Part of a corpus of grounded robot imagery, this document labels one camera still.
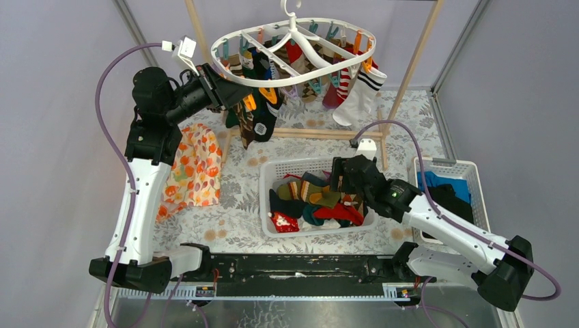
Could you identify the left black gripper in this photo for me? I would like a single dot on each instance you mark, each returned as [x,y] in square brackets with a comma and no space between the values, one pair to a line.
[214,90]

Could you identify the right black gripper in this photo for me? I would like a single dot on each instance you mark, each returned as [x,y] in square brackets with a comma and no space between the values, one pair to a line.
[336,171]

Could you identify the white oval sock hanger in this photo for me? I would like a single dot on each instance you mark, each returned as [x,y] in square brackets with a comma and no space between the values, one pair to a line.
[292,55]

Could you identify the green white yellow sock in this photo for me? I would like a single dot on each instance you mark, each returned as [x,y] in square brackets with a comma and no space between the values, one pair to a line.
[232,118]

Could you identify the brown argyle sock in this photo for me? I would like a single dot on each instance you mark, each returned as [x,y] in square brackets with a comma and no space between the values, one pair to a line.
[245,118]

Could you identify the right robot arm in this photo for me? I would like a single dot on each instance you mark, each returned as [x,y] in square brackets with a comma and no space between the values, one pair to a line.
[499,269]

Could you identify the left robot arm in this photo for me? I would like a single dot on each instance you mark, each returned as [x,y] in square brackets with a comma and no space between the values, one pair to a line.
[152,144]

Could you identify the orange clothespin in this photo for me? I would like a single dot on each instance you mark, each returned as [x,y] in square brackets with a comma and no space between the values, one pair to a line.
[270,94]
[249,103]

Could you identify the red sock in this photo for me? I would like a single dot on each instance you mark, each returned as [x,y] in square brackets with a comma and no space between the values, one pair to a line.
[346,216]

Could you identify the black sunaibe sport sock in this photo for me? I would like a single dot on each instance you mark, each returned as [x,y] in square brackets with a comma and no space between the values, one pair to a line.
[265,116]

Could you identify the olive green sock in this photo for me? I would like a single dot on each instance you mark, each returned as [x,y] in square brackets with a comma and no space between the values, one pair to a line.
[309,193]

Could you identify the white sock laundry basket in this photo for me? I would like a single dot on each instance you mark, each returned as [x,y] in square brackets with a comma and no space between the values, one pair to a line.
[271,174]

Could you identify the white black striped sock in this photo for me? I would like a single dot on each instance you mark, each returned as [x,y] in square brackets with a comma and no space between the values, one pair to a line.
[360,100]

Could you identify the floral orange cloth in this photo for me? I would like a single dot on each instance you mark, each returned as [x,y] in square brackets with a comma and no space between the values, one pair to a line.
[195,177]

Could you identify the blue cloth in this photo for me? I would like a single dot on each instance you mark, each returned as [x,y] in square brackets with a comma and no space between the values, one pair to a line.
[444,190]

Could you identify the white side basket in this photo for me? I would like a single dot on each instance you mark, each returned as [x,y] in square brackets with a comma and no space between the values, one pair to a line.
[461,170]

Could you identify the wooden drying rack frame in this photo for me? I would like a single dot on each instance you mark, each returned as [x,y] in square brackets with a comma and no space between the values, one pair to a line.
[384,131]

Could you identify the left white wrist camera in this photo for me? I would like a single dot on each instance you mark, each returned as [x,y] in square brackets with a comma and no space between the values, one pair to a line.
[182,52]

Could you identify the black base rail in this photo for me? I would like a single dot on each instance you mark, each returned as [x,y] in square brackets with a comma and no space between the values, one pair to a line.
[360,268]

